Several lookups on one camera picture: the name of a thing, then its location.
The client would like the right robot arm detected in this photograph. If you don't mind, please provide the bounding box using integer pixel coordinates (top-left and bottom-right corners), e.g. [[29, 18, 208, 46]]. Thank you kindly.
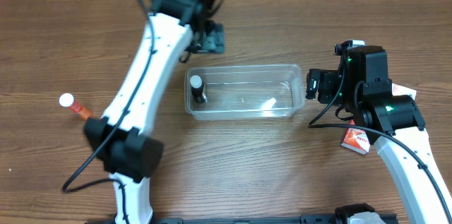
[[306, 40, 451, 223]]

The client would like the clear plastic container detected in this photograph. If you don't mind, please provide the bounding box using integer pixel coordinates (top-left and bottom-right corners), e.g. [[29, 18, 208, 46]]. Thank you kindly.
[[185, 64, 305, 121]]

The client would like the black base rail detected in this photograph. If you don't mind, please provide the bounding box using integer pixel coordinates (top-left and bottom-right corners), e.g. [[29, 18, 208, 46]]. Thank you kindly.
[[84, 202, 399, 224]]

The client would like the black bottle white cap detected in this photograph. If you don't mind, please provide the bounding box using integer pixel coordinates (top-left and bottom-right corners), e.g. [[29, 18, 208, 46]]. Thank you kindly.
[[190, 75, 207, 103]]

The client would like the white Hansaplast box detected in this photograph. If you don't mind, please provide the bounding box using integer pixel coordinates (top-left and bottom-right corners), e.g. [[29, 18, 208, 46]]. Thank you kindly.
[[392, 83, 417, 100]]

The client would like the red and white box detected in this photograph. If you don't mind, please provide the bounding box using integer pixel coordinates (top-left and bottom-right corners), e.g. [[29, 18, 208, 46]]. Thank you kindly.
[[340, 128, 371, 155]]

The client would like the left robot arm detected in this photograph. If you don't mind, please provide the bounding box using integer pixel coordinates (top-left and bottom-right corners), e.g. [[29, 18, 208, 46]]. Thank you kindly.
[[83, 0, 225, 223]]

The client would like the orange bottle white cap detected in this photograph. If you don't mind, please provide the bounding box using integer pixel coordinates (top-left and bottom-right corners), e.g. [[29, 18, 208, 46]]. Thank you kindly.
[[59, 93, 93, 120]]

